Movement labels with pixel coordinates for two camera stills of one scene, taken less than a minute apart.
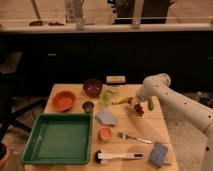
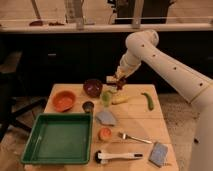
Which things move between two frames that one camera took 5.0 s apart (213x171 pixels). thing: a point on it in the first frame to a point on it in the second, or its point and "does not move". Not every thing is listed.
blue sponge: (159, 155) does not move
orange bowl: (63, 101) does not move
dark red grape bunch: (139, 110) to (120, 81)
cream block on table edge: (115, 79) does not move
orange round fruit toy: (105, 134) does not move
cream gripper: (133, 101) to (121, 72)
